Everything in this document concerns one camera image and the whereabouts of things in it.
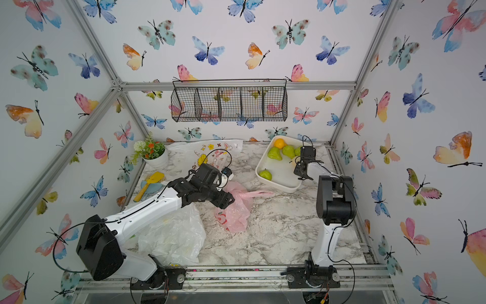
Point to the pink plastic bag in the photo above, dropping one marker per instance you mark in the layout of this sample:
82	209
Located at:
234	218

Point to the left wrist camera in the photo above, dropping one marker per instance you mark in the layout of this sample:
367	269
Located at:
226	176

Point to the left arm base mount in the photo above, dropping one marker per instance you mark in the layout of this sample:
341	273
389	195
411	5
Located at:
164	279

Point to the green pear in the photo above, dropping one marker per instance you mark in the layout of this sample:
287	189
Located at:
297	151
266	174
274	154
289	151

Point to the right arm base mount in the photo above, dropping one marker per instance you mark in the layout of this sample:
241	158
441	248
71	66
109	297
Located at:
311	276

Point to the white printed plastic bag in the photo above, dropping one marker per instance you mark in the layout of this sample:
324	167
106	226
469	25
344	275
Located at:
213	152

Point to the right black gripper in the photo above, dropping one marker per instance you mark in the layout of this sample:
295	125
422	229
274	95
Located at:
298	166

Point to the potted flower plant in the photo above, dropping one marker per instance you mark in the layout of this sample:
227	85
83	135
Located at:
151	151

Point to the white plastic tray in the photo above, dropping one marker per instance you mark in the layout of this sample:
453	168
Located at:
282	171

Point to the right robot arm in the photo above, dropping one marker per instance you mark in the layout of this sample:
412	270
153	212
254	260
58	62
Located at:
335	203

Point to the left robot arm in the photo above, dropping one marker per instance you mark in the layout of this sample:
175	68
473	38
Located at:
100	246

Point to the blue toy scoop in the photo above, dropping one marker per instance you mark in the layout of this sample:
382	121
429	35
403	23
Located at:
152	189

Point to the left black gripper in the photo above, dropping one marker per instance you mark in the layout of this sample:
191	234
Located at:
224	196

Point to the black wire basket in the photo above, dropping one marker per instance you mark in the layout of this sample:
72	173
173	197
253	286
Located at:
240	100

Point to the yellow toy shovel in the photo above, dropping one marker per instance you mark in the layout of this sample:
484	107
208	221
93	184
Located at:
155	178

